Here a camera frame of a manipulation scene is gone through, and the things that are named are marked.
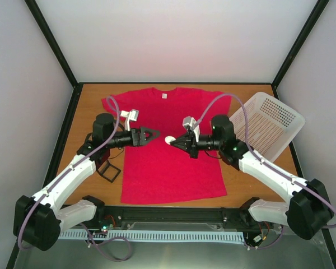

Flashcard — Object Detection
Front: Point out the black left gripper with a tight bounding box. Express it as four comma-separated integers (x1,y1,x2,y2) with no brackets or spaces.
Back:
106,126,160,149

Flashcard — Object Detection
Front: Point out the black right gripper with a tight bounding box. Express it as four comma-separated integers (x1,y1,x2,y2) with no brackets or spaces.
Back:
170,132,222,159

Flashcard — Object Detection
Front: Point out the round white brooch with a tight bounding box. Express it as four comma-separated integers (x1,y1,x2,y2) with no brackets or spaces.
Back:
165,136,176,145

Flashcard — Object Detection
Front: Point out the red t-shirt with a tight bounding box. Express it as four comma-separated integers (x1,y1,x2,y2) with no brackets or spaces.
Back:
114,87,227,205

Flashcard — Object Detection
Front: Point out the white perforated plastic basket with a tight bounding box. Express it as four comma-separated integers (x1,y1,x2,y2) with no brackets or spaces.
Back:
244,92,306,162

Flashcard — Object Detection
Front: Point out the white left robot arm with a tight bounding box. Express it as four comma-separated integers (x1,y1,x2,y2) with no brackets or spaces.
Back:
13,110,160,251

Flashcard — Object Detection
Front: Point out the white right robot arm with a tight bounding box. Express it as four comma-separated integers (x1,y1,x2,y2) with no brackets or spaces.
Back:
165,115,334,240

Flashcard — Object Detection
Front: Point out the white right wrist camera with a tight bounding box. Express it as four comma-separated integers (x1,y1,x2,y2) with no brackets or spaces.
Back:
182,116,200,142

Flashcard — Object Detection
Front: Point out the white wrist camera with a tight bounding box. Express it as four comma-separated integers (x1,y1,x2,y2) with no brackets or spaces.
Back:
182,116,200,142
120,109,139,131

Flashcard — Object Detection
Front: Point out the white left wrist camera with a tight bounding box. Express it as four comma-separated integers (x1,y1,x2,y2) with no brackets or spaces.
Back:
120,109,139,131

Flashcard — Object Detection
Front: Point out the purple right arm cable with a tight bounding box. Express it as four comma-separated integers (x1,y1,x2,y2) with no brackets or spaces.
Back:
197,93,336,251

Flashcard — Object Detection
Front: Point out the black aluminium frame rail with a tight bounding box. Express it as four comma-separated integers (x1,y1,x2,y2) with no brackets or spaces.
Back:
25,205,325,233

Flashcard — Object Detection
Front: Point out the light blue cable duct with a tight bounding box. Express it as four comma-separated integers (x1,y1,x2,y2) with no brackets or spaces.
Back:
57,229,246,244

